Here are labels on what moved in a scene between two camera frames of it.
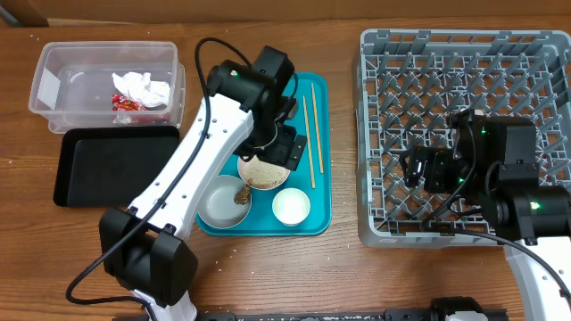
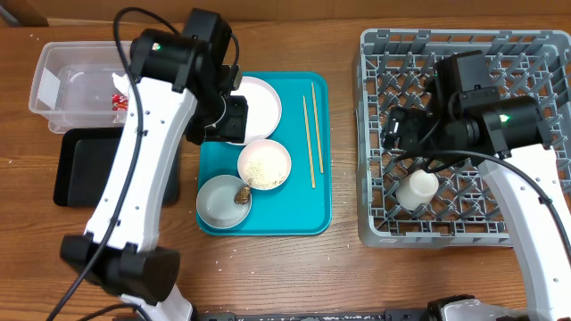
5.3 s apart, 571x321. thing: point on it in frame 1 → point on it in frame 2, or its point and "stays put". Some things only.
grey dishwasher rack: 409,83 stays put
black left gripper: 286,150 → 232,130
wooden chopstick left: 309,146 stays put
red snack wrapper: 121,103 stays put
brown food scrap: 243,195 stays put
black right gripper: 435,160 → 413,119
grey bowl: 219,207 stays put
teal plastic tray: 312,176 stays put
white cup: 291,206 → 417,189
